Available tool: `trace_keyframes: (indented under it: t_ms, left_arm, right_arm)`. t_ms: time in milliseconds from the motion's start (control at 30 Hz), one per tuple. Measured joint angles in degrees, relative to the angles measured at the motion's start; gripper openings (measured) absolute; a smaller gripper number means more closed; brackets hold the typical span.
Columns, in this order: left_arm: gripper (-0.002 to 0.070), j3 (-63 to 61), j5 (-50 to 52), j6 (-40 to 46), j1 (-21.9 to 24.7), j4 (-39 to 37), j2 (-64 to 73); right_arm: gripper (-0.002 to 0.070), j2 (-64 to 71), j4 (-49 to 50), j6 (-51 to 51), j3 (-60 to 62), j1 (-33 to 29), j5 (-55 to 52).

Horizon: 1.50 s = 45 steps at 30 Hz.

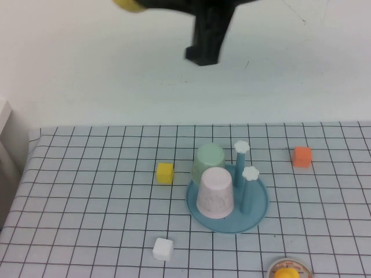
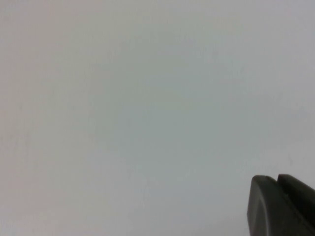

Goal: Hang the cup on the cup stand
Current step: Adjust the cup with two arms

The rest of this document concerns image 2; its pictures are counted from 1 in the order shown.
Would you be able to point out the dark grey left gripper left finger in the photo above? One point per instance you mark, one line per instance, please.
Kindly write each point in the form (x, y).
(265, 211)

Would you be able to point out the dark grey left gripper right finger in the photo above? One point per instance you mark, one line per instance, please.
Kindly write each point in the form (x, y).
(297, 194)

